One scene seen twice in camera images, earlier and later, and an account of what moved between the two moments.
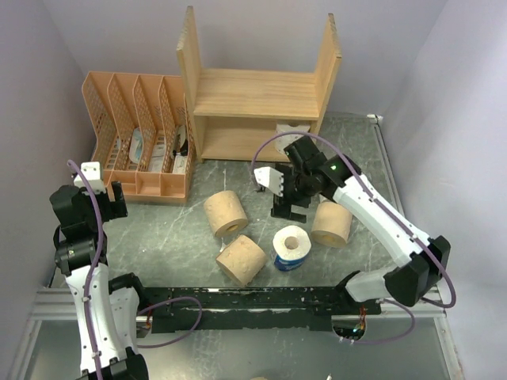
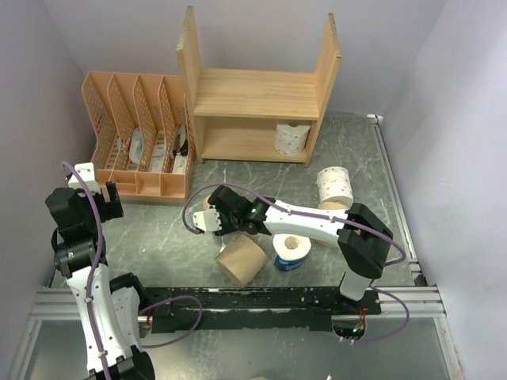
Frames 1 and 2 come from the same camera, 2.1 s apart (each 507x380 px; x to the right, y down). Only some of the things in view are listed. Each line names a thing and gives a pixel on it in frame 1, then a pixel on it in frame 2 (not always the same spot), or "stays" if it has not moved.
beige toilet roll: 242,260 stays
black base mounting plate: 260,309 stays
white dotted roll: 283,142 stays
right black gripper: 282,206 to 225,229
